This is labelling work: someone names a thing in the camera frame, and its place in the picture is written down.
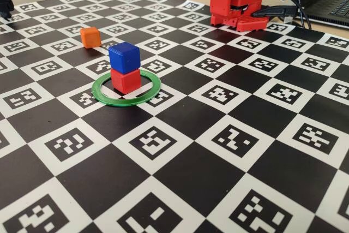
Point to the checkerboard marker mat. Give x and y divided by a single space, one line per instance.
191 162

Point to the small grey plug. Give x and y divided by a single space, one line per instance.
288 19

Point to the blue cube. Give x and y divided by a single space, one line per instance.
124 58

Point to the black flat adapter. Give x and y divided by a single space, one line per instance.
275 11

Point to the black clamp stand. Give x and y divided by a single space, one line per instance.
5 1

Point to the red cube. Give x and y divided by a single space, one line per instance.
125 83

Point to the orange cube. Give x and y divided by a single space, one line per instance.
91 38

